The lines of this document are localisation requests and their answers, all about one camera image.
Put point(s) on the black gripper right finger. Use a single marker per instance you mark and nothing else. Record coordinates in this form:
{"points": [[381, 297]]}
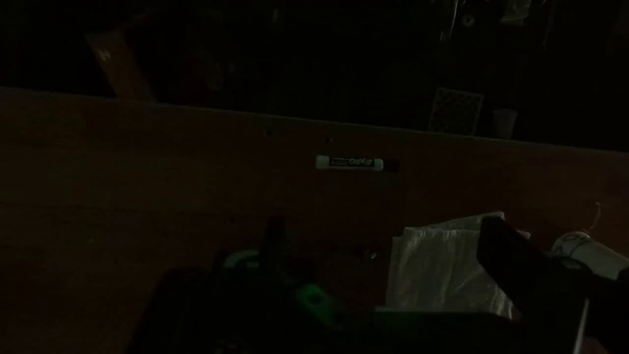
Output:
{"points": [[522, 275]]}

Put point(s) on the dark mesh panel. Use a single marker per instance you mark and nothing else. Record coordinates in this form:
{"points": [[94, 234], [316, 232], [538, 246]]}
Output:
{"points": [[454, 110]]}

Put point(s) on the white label sticker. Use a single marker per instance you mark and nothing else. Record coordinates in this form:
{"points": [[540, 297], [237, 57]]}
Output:
{"points": [[348, 163]]}

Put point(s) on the white towel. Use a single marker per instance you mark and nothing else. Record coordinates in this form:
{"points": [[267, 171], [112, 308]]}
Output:
{"points": [[434, 267]]}

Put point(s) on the small white background cup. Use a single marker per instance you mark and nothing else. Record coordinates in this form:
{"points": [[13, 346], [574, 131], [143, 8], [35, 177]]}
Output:
{"points": [[505, 122]]}

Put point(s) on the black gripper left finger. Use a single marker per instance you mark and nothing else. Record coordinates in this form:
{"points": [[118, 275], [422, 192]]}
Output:
{"points": [[273, 242]]}

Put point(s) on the brown cardboard piece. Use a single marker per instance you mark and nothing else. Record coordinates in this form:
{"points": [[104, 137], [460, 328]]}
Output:
{"points": [[120, 61]]}

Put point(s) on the white paper cup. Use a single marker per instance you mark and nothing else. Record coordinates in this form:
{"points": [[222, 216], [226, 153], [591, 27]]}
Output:
{"points": [[589, 251]]}

